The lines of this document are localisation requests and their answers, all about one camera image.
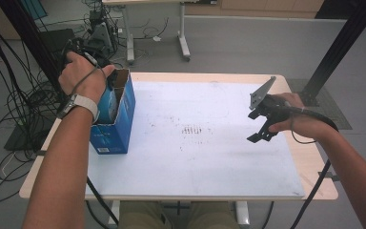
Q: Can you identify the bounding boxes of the white table mat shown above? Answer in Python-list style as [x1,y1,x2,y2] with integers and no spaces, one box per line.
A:
[85,80,305,200]

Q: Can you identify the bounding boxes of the black equipment box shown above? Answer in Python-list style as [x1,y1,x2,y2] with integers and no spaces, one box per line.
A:
[39,28,77,55]

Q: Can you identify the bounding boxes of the thick black left gripper cable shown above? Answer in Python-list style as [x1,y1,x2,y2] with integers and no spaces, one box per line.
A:
[85,176,120,229]

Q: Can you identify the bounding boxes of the person's left hand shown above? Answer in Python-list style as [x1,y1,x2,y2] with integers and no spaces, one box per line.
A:
[57,51,116,105]

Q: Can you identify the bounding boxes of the white table leg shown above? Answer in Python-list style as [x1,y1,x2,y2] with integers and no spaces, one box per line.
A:
[234,200,251,227]
[109,199,122,227]

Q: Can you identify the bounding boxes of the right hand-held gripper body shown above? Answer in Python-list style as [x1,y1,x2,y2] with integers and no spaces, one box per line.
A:
[248,75,292,124]

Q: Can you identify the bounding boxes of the thick black right gripper cable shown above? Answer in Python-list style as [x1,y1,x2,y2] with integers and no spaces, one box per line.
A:
[282,101,339,229]

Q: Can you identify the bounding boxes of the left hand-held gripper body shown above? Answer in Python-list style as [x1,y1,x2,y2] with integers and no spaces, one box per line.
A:
[61,22,111,70]

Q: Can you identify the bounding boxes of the black metal frame post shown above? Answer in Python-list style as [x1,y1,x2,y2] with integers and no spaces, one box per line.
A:
[298,0,366,107]
[0,0,72,99]

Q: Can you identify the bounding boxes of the black stand base plate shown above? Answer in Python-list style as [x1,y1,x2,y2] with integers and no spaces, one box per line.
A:
[4,122,51,152]

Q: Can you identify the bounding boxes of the white desk frame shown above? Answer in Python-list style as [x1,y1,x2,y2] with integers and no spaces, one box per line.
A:
[101,0,218,65]

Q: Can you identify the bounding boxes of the thick black gripper cable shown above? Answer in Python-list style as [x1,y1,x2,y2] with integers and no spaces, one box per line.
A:
[85,176,120,229]
[282,101,339,229]

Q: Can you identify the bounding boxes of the grey strap wristwatch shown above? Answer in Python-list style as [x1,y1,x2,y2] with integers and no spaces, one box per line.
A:
[56,93,100,125]

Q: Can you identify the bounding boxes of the black computer tower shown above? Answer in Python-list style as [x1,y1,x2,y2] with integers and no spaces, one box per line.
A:
[89,9,117,41]

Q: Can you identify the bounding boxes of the black tape piece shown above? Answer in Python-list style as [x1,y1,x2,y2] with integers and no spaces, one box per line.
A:
[317,171,341,182]

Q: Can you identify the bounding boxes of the blue cardboard box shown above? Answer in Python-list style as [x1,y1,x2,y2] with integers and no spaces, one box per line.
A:
[90,69,137,156]

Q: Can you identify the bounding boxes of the person's khaki trousers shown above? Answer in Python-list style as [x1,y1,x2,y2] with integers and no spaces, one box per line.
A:
[117,200,241,229]

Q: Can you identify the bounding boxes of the person's right hand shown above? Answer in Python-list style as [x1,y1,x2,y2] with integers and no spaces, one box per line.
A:
[268,92,325,139]

